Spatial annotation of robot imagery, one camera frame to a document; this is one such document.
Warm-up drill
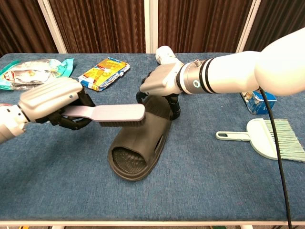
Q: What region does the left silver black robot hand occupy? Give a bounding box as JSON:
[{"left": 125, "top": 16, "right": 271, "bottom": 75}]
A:
[{"left": 18, "top": 77, "right": 96, "bottom": 131}]

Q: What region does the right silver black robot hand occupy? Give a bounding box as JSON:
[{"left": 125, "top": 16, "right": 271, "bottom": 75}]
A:
[{"left": 136, "top": 62, "right": 185, "bottom": 120}]

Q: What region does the grey scrub brush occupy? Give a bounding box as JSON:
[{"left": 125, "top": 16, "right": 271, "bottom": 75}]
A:
[{"left": 62, "top": 104, "right": 146, "bottom": 127}]

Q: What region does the black rubber slipper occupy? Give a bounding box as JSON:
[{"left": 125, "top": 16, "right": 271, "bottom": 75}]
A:
[{"left": 107, "top": 95, "right": 181, "bottom": 181}]

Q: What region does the mint green hand broom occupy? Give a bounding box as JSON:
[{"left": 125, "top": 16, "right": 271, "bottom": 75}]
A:
[{"left": 215, "top": 118, "right": 305, "bottom": 163}]

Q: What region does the white bottle yellow cap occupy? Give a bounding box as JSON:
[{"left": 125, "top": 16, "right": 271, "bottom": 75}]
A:
[{"left": 155, "top": 45, "right": 179, "bottom": 65}]

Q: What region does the teal snack bag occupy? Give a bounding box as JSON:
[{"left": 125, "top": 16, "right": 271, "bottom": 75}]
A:
[{"left": 0, "top": 58, "right": 75, "bottom": 91}]

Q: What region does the yellow snack box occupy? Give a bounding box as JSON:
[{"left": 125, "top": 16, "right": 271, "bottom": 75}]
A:
[{"left": 78, "top": 57, "right": 131, "bottom": 92}]

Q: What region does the brown curtain panel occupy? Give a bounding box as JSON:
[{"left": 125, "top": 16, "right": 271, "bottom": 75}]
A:
[
  {"left": 243, "top": 0, "right": 305, "bottom": 52},
  {"left": 157, "top": 0, "right": 253, "bottom": 54},
  {"left": 0, "top": 0, "right": 58, "bottom": 57},
  {"left": 49, "top": 0, "right": 146, "bottom": 54}
]

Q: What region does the blue fabric table cover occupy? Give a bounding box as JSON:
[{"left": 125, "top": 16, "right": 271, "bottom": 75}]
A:
[{"left": 0, "top": 52, "right": 305, "bottom": 222}]

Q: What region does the blue cookie box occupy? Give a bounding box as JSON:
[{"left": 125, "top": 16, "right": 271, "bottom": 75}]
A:
[{"left": 240, "top": 91, "right": 277, "bottom": 115}]

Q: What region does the white partition post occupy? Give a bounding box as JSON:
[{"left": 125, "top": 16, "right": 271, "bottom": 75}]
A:
[
  {"left": 37, "top": 0, "right": 68, "bottom": 54},
  {"left": 144, "top": 0, "right": 159, "bottom": 54},
  {"left": 235, "top": 0, "right": 262, "bottom": 54}
]

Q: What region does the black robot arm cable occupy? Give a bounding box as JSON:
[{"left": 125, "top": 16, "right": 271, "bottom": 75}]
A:
[{"left": 258, "top": 87, "right": 293, "bottom": 229}]

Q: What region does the white table frame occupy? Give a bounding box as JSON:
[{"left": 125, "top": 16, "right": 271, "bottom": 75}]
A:
[{"left": 0, "top": 219, "right": 305, "bottom": 229}]

